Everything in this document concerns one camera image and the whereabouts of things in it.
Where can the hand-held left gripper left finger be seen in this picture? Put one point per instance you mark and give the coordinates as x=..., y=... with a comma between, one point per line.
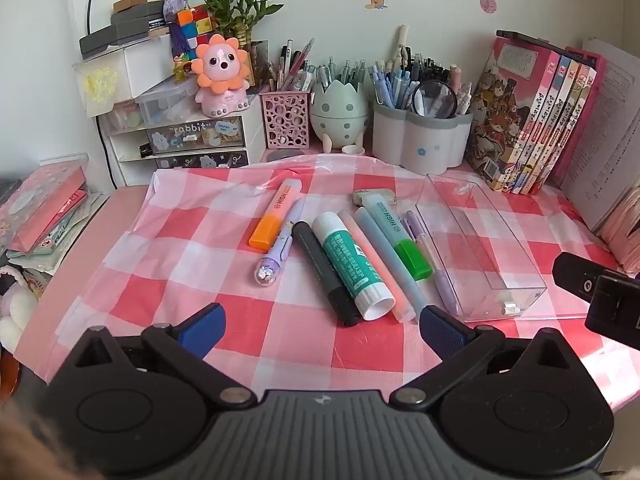
x=200, y=332

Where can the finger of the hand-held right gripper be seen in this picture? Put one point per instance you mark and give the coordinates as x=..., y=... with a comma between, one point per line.
x=572, y=275

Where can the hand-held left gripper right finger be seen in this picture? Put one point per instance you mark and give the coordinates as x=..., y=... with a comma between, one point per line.
x=440, y=332

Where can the purple mechanical pencil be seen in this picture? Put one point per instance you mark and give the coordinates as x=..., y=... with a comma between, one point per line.
x=440, y=280

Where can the clear plastic box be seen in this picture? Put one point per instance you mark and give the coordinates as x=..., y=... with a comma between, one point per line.
x=480, y=260

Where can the light blue pen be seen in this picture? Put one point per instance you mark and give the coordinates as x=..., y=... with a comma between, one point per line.
x=385, y=245

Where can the green cap highlighter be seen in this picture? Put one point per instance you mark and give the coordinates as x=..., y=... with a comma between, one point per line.
x=395, y=230

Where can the green label glue stick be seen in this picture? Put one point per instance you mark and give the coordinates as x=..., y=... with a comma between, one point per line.
x=350, y=265

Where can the purple cartoon cap pen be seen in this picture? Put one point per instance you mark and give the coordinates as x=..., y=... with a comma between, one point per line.
x=280, y=245

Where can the black marker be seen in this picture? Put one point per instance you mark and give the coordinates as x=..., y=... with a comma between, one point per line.
x=325, y=275

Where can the orange highlighter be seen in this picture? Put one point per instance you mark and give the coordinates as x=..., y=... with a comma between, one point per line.
x=272, y=220

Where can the white eraser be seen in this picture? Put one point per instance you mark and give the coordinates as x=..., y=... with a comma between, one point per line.
x=372, y=196

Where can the pink checked plastic tablecloth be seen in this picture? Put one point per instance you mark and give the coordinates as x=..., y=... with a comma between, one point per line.
x=200, y=260

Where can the striped pink spine comic book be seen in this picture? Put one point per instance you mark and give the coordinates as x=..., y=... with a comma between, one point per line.
x=563, y=131

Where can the stack of printed papers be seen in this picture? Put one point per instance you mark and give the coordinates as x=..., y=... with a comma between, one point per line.
x=610, y=135

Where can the cream spine comic book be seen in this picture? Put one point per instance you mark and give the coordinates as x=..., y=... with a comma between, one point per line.
x=571, y=130

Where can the yellow spine comic book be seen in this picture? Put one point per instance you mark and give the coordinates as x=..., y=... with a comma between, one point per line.
x=553, y=130

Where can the blue spine comic book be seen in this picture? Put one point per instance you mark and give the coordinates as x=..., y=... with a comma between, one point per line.
x=542, y=126

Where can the pile of printed packets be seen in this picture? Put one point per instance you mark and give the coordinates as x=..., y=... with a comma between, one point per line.
x=70, y=240

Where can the white plush toy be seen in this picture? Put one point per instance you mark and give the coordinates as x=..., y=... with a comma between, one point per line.
x=17, y=310

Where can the grey cloud shaped pen holder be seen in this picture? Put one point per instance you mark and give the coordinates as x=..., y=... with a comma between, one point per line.
x=420, y=145

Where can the pink printed box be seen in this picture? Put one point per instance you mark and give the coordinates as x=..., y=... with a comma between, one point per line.
x=40, y=205

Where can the white drawer organiser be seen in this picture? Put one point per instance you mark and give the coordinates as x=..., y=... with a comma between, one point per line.
x=250, y=125

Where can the black magnifying glass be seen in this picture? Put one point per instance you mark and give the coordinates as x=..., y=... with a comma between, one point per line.
x=435, y=95

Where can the pink perforated pen holder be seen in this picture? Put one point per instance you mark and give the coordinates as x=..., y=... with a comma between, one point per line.
x=285, y=120

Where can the clear storage box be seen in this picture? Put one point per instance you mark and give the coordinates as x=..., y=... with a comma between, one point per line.
x=165, y=102

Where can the egg shaped pen holder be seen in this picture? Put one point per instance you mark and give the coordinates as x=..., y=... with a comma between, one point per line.
x=340, y=115

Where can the black book stand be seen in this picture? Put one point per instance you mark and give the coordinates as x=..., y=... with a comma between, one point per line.
x=525, y=39

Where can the bunch of assorted pastel pens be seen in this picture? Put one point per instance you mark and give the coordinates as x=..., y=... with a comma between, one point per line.
x=395, y=75

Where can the orange lion toy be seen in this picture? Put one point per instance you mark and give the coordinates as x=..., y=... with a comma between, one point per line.
x=220, y=67

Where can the bag of yellow rubber bands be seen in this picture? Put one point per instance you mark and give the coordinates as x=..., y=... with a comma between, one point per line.
x=97, y=85

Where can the white cardboard box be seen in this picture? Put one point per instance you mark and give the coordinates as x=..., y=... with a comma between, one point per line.
x=140, y=65

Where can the glass vase with pebbles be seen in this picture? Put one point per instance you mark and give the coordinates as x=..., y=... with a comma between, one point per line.
x=257, y=60

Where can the bunch of grey clip pens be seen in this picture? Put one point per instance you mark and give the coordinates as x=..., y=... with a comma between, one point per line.
x=340, y=72

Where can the bunch of slim gel pens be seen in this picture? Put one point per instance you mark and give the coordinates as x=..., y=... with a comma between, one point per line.
x=290, y=67

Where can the dark grey flat box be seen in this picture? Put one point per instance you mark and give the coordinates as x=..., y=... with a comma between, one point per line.
x=140, y=12
x=115, y=40

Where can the colourful cube toy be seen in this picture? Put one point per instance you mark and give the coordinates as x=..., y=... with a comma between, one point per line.
x=192, y=27

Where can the lucky bamboo plant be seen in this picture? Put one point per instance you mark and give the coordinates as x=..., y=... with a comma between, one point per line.
x=245, y=10

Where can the pink round wall sticker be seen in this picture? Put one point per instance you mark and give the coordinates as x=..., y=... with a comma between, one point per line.
x=488, y=4

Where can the beaver wall sticker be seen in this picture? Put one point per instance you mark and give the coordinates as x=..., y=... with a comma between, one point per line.
x=376, y=0

